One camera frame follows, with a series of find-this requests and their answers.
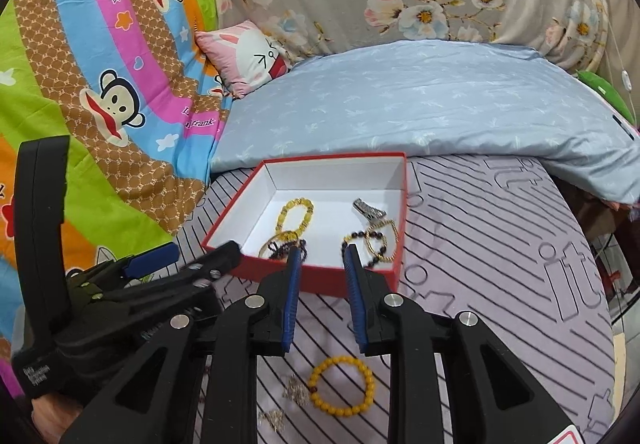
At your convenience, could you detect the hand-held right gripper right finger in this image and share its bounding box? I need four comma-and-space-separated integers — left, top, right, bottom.
341, 243, 576, 444

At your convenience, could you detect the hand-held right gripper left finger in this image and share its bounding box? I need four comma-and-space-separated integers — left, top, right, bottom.
60, 241, 308, 444

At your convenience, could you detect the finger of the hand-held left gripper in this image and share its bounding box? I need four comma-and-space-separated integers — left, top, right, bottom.
89, 240, 243, 316
67, 241, 181, 285

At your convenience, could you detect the purple garnet bracelet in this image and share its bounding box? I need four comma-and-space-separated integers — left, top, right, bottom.
267, 238, 308, 261

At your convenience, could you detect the gold chain bracelet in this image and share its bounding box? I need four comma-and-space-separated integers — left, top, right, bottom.
365, 219, 399, 261

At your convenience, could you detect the gold bangle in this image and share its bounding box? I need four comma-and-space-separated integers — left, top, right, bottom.
259, 231, 301, 259

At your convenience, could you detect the dark brown bead bracelet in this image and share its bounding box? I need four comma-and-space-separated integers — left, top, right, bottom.
341, 230, 396, 270

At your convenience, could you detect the translucent yellow bead bracelet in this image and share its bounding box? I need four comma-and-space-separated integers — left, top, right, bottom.
274, 197, 316, 241

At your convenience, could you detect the red cardboard box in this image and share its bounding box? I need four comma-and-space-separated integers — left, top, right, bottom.
201, 151, 410, 297

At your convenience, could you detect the grey striped bedsheet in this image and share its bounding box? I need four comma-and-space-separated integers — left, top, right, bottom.
170, 154, 618, 444

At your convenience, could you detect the light blue pillow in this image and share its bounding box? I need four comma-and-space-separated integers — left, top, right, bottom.
210, 40, 640, 205

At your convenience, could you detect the pink rabbit pillow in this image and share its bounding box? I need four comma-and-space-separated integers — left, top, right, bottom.
194, 22, 292, 99

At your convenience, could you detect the cartoon monkey blanket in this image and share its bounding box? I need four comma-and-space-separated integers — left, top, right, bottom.
0, 0, 236, 375

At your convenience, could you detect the green object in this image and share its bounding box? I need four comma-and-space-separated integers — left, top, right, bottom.
575, 69, 636, 125

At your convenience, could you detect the amber bead bracelet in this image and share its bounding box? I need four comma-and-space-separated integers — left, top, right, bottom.
307, 356, 376, 411

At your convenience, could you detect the white cable with switch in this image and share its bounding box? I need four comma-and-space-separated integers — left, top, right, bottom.
600, 0, 640, 125

